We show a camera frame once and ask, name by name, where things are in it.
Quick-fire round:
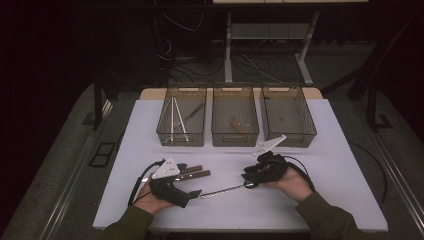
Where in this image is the person's right hand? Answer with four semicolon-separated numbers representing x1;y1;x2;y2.
266;167;314;203

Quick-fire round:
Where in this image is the black floor cable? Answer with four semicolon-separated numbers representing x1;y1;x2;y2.
348;141;390;205

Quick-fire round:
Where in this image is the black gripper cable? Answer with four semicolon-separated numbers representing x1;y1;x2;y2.
127;159;165;206
284;154;317;193

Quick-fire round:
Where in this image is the wooden-handled knife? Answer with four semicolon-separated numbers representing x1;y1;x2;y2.
141;164;204;184

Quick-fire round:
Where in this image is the thin white cable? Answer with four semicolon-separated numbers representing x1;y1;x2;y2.
239;53;285;83
162;12;205;33

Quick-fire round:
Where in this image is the bundle of black cables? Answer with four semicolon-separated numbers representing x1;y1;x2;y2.
159;33;228;84

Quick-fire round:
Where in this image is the metal spoon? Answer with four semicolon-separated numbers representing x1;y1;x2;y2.
199;183;249;200

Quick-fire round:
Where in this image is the aluminium rail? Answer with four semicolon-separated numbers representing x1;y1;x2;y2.
371;128;424;228
39;99;113;240

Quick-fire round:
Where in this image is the wooden-handled fork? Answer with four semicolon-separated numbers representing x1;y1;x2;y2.
172;169;212;183

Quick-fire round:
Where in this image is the black metal stand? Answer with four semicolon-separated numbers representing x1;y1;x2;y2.
321;9;424;133

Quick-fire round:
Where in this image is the person's left hand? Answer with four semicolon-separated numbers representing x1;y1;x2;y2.
132;182;178;215

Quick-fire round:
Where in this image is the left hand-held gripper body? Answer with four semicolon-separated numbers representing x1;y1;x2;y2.
148;155;189;209

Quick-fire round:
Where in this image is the white metal desk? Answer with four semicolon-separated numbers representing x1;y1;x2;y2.
213;0;369;86

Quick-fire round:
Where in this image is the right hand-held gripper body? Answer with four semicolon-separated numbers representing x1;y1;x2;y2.
253;134;290;184

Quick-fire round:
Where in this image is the smoked clear plastic bin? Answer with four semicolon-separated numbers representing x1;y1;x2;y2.
155;83;207;148
210;83;260;148
259;83;318;148

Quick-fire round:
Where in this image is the white chopstick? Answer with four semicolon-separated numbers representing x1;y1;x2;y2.
172;97;190;143
170;96;175;143

